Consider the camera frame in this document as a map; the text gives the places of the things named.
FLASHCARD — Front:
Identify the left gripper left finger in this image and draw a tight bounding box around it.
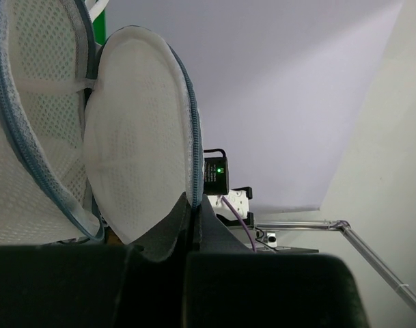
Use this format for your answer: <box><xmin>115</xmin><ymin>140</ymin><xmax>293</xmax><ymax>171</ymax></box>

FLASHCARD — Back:
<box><xmin>0</xmin><ymin>195</ymin><xmax>192</xmax><ymax>327</ymax></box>

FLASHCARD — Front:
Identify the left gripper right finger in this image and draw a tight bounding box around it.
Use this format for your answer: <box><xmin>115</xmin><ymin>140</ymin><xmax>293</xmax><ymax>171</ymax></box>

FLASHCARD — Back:
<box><xmin>185</xmin><ymin>198</ymin><xmax>370</xmax><ymax>327</ymax></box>

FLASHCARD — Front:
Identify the white mesh laundry bag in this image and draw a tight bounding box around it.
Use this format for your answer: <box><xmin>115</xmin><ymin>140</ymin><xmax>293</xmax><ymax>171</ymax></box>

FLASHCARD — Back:
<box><xmin>0</xmin><ymin>1</ymin><xmax>203</xmax><ymax>245</ymax></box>

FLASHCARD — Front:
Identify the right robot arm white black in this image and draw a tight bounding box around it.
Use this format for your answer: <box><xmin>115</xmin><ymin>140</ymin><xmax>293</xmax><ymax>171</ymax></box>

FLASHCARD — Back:
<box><xmin>204</xmin><ymin>148</ymin><xmax>254</xmax><ymax>229</ymax></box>

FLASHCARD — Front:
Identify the green plastic tray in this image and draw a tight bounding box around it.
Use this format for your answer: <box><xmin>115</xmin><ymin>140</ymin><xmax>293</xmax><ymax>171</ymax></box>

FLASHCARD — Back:
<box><xmin>89</xmin><ymin>0</ymin><xmax>109</xmax><ymax>45</ymax></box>

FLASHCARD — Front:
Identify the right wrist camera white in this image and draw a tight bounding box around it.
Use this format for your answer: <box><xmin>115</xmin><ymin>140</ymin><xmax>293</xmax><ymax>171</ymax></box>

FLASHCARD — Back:
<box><xmin>264</xmin><ymin>232</ymin><xmax>278</xmax><ymax>249</ymax></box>

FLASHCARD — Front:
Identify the aluminium mounting rail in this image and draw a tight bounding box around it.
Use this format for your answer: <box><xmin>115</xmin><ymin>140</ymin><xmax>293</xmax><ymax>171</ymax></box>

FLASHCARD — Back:
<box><xmin>256</xmin><ymin>220</ymin><xmax>416</xmax><ymax>312</ymax></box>

